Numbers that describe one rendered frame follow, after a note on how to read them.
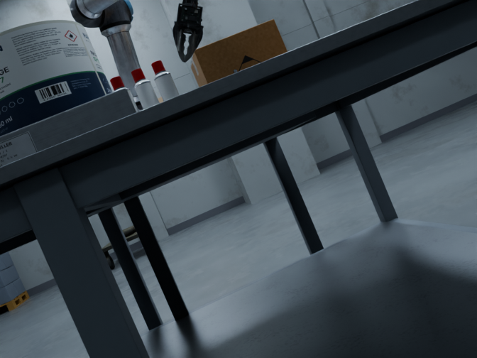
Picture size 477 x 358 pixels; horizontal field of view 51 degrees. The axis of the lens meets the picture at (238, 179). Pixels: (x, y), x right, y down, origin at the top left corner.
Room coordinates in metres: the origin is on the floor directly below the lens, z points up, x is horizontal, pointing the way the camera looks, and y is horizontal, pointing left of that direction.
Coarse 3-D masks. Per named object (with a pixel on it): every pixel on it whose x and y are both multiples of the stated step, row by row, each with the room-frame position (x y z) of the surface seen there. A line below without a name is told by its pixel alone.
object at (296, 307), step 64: (320, 64) 0.70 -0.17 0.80; (384, 64) 0.72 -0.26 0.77; (192, 128) 0.67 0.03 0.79; (256, 128) 0.69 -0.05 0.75; (0, 192) 0.64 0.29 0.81; (64, 192) 0.64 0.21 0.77; (384, 192) 2.14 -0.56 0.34; (64, 256) 0.63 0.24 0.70; (320, 256) 2.03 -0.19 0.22; (384, 256) 1.68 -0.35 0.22; (448, 256) 1.43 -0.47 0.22; (128, 320) 0.66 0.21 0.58; (192, 320) 1.90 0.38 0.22; (256, 320) 1.59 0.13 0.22; (320, 320) 1.36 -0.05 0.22; (384, 320) 1.19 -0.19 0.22; (448, 320) 1.06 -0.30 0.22
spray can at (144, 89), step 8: (136, 72) 1.46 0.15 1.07; (136, 80) 1.46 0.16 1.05; (144, 80) 1.46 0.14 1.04; (136, 88) 1.46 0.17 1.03; (144, 88) 1.45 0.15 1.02; (152, 88) 1.47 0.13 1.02; (144, 96) 1.45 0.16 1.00; (152, 96) 1.46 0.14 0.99; (144, 104) 1.46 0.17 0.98; (152, 104) 1.45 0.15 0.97
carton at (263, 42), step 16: (240, 32) 1.70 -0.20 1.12; (256, 32) 1.70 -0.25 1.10; (272, 32) 1.71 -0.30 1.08; (208, 48) 1.68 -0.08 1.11; (224, 48) 1.69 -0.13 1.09; (240, 48) 1.69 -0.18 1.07; (256, 48) 1.70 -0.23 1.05; (272, 48) 1.71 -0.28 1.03; (192, 64) 1.82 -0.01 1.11; (208, 64) 1.68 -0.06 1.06; (224, 64) 1.68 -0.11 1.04; (240, 64) 1.69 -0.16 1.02; (256, 64) 1.70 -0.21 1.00; (208, 80) 1.67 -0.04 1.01
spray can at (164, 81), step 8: (152, 64) 1.47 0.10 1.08; (160, 64) 1.47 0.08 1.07; (160, 72) 1.47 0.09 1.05; (168, 72) 1.47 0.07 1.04; (160, 80) 1.46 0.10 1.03; (168, 80) 1.46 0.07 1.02; (160, 88) 1.46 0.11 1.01; (168, 88) 1.46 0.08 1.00; (176, 88) 1.48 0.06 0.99; (168, 96) 1.46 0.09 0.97; (176, 96) 1.46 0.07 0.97
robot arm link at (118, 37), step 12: (120, 0) 1.83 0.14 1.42; (108, 12) 1.79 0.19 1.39; (120, 12) 1.82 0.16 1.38; (132, 12) 1.87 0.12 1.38; (108, 24) 1.81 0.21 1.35; (120, 24) 1.81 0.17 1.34; (108, 36) 1.84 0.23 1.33; (120, 36) 1.83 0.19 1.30; (120, 48) 1.83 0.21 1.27; (132, 48) 1.85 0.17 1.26; (120, 60) 1.84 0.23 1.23; (132, 60) 1.84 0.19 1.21; (120, 72) 1.85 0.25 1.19; (132, 84) 1.85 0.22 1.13
